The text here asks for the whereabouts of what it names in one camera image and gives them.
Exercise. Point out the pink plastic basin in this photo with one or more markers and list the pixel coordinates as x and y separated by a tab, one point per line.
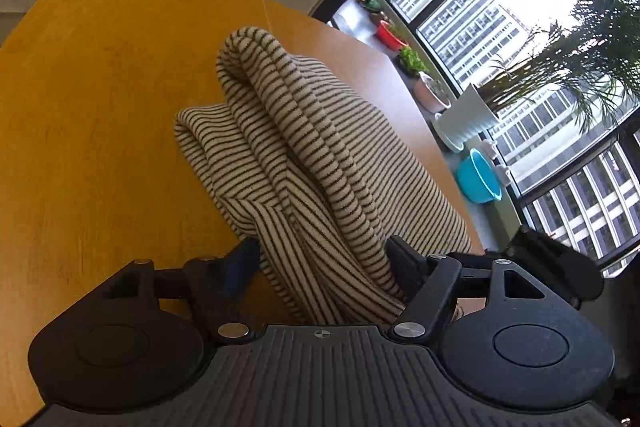
429	94

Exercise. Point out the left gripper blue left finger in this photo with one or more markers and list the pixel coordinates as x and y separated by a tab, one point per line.
215	287

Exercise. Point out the blue plastic basin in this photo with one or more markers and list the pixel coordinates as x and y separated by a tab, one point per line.
476	179

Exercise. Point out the red plastic basin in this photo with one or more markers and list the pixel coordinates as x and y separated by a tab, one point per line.
385	32

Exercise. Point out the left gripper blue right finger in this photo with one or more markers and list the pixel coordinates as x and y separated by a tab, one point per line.
429	285

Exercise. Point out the beige striped knit sweater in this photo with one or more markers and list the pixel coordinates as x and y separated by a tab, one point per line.
298	160

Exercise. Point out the green palm plant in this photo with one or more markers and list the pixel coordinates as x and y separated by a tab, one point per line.
595	60

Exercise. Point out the green plants tray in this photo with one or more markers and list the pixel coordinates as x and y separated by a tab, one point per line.
410	62

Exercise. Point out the white ribbed plant pot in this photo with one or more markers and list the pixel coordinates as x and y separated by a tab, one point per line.
466	117

